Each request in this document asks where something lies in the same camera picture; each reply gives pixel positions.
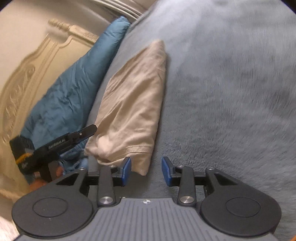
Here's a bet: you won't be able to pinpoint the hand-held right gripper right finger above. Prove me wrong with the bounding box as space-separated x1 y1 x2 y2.
161 156 238 206

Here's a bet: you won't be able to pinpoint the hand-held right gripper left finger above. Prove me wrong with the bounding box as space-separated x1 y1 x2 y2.
55 157 132 206

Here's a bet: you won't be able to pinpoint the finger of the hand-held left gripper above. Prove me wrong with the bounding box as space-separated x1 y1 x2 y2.
68 124 97 146

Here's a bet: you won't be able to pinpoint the beige pants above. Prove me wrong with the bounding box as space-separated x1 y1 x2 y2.
84 39 167 176

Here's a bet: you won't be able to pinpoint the person's left hand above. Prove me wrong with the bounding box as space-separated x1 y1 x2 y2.
30 165 65 192

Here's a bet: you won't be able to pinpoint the blue jeans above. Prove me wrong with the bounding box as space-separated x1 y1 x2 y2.
58 138 90 175

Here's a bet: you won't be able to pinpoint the teal duvet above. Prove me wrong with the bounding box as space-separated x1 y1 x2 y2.
20 16 130 149

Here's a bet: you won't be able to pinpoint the ornate cream headboard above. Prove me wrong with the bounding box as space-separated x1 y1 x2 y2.
0 19 100 202

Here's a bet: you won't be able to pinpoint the white fluffy rug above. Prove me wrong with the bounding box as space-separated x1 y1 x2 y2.
0 217 20 241

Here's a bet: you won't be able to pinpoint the grey curtain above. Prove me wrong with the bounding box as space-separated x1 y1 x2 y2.
92 0 149 23

